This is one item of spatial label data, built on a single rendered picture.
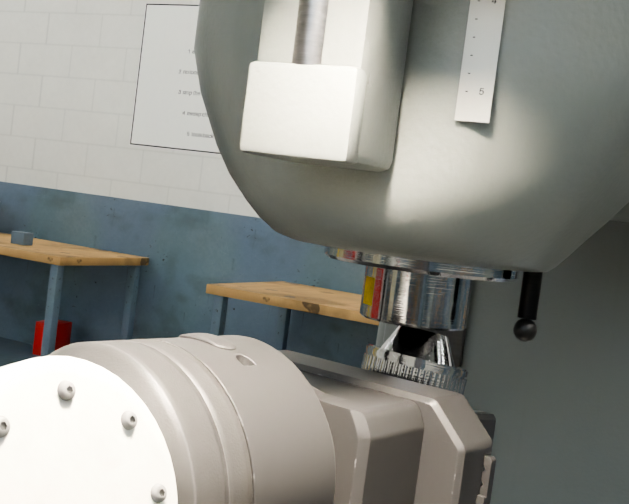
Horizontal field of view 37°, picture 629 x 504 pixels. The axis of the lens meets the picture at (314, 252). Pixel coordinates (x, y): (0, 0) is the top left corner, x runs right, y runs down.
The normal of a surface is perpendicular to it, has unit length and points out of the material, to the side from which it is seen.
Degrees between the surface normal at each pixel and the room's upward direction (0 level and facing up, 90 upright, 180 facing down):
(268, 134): 90
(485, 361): 90
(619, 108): 106
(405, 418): 64
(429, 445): 90
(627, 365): 90
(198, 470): 69
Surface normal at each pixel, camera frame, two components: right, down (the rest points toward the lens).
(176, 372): 0.48, -0.82
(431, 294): 0.18, 0.07
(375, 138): 0.88, 0.14
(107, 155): -0.45, -0.01
